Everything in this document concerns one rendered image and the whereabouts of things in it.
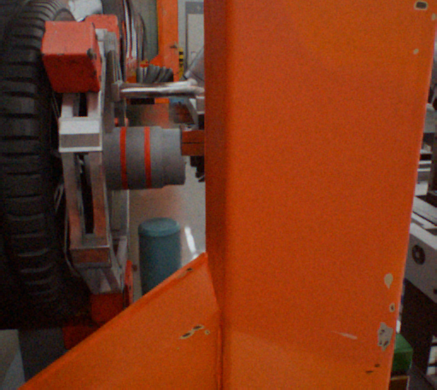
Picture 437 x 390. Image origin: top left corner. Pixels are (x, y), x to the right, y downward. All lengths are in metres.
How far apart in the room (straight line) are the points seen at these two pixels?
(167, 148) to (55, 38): 0.34
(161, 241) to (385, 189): 0.58
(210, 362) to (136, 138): 0.59
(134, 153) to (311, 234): 0.61
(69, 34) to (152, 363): 0.49
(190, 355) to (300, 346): 0.10
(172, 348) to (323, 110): 0.25
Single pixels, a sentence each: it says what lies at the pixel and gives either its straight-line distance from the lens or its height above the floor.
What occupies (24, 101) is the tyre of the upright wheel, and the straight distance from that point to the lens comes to 0.70.
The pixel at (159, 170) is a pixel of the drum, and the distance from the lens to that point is 0.92.
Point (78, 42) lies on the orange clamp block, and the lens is 0.70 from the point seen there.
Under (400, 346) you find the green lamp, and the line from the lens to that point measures 0.75.
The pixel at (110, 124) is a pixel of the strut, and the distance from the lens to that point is 0.95.
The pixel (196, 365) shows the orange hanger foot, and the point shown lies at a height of 0.81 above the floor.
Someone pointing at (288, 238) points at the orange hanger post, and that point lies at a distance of 0.36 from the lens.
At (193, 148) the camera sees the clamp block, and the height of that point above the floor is 0.92.
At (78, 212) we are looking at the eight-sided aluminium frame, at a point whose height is 0.83.
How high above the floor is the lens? 1.09
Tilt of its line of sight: 16 degrees down
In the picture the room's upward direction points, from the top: straight up
